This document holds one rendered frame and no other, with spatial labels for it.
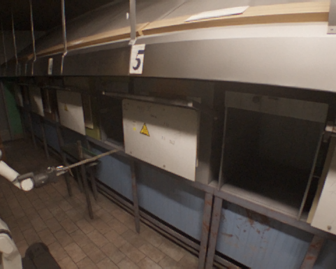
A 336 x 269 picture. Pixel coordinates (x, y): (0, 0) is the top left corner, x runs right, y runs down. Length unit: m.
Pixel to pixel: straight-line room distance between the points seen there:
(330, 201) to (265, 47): 0.64
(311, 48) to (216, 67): 0.31
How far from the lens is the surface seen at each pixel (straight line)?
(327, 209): 1.01
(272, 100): 1.00
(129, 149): 1.52
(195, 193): 1.50
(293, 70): 0.70
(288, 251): 1.43
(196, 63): 0.83
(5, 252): 1.58
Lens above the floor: 1.55
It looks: 18 degrees down
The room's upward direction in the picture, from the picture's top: straight up
